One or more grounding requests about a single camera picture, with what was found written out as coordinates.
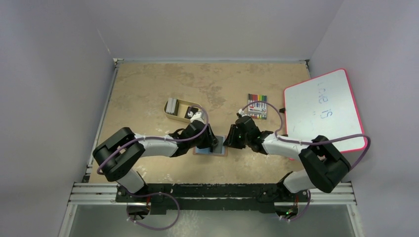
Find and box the pack of coloured markers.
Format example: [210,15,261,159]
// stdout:
[247,94,267,119]

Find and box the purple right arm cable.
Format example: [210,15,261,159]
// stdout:
[238,100,372,172]

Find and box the pink framed whiteboard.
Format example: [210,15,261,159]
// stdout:
[284,68,364,141]

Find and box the aluminium frame rail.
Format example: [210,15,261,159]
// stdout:
[69,183,357,205]

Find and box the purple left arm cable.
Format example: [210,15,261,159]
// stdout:
[96,106,210,176]

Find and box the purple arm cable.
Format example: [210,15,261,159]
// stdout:
[238,100,372,172]
[96,106,210,176]

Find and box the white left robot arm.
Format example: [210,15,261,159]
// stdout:
[92,112,218,202]

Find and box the pink leather card holder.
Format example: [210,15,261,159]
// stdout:
[193,146,227,157]

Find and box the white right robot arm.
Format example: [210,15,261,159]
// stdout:
[224,116,351,201]

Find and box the beige oval plastic tray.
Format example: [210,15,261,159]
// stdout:
[163,99,200,123]

